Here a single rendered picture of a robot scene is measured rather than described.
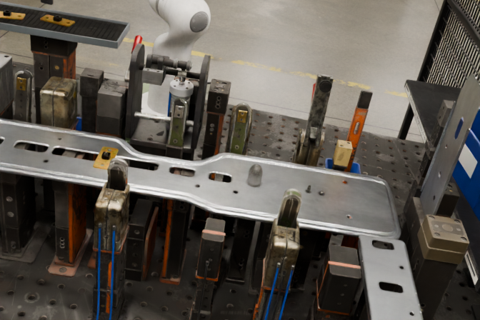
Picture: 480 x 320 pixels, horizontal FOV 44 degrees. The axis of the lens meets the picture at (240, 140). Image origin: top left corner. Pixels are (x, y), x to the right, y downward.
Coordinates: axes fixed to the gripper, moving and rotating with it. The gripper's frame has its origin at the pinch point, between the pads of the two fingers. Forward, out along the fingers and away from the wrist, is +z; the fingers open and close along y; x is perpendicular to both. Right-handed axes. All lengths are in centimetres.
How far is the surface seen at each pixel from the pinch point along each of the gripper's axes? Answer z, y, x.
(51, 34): 7.4, 7.8, 3.0
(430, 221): 17, 28, 100
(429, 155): 17, 2, 100
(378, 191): 23, 14, 90
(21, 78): 13.6, 21.5, 2.7
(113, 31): 7.2, -2.0, 15.0
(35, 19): 7.2, 2.3, -4.9
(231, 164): 23, 19, 56
